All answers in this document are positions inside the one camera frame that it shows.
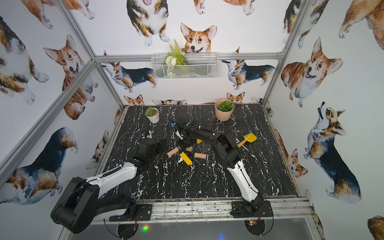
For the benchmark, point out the white wire wall basket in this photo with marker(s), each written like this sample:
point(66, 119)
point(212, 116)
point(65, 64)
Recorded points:
point(188, 66)

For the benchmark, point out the white small plant pot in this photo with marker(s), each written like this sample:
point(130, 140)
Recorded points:
point(156, 118)

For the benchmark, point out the green succulent plant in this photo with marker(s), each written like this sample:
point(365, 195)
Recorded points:
point(226, 106)

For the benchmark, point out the pink ribbed plant pot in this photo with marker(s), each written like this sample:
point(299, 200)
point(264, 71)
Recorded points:
point(222, 116)

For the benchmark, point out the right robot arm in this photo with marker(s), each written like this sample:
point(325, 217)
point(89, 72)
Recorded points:
point(229, 156)

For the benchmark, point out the fern and white flower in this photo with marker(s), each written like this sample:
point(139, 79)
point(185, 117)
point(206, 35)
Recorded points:
point(176, 62)

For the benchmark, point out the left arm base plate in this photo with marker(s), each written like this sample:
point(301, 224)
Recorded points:
point(140, 212)

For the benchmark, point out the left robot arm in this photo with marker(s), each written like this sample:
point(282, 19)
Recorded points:
point(83, 200)

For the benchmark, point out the aluminium frame post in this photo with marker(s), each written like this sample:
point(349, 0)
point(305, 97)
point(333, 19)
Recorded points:
point(302, 14)

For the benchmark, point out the small green plant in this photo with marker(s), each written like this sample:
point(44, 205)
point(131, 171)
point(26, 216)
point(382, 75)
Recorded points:
point(151, 112)

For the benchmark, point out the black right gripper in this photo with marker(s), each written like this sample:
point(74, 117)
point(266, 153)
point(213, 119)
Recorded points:
point(182, 145)

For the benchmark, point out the yellow toy shovel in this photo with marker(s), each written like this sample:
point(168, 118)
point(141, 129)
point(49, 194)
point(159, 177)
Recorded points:
point(248, 138)

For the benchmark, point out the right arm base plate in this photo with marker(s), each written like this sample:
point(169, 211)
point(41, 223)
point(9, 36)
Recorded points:
point(247, 210)

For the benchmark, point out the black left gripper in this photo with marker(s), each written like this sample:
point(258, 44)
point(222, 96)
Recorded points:
point(162, 144)

